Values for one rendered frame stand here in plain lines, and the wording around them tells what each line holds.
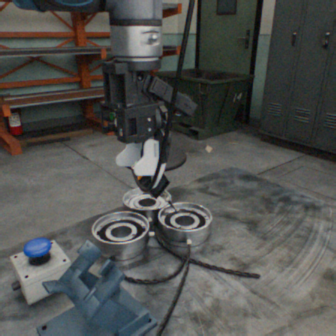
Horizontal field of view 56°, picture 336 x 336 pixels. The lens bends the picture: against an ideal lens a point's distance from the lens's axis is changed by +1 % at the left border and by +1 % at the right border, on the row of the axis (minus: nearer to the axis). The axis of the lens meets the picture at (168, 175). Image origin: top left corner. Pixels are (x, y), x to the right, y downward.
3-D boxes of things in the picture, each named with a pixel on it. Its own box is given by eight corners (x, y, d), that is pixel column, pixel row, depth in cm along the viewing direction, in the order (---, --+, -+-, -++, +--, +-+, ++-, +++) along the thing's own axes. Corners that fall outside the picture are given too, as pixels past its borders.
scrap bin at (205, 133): (152, 125, 427) (151, 71, 398) (193, 117, 469) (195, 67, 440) (207, 145, 353) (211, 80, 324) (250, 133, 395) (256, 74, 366)
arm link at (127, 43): (141, 26, 50) (176, 26, 45) (142, 58, 52) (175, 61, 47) (99, 26, 46) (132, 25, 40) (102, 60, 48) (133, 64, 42)
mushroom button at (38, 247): (50, 257, 53) (45, 232, 51) (59, 270, 50) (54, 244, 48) (25, 268, 51) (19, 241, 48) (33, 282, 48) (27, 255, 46)
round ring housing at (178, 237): (157, 220, 68) (157, 202, 66) (205, 217, 69) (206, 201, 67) (160, 250, 58) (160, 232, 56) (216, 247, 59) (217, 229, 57)
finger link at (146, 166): (130, 195, 53) (124, 142, 50) (157, 184, 57) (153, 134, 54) (142, 200, 51) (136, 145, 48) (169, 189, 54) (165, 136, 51)
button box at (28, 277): (57, 260, 56) (53, 237, 54) (74, 283, 51) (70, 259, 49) (7, 281, 51) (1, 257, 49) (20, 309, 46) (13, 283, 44)
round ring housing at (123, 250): (91, 265, 55) (88, 245, 53) (96, 230, 64) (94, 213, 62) (151, 260, 56) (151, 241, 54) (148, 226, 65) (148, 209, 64)
